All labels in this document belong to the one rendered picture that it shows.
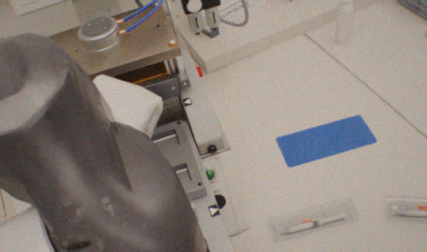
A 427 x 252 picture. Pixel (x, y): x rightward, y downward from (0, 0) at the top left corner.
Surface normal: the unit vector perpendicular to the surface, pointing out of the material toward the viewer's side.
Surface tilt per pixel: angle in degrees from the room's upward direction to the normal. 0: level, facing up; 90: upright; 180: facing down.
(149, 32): 0
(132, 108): 19
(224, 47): 0
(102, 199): 43
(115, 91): 15
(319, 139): 0
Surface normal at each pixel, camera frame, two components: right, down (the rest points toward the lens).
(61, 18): 0.44, 0.61
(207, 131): 0.07, -0.08
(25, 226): -0.29, -0.77
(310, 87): -0.15, -0.68
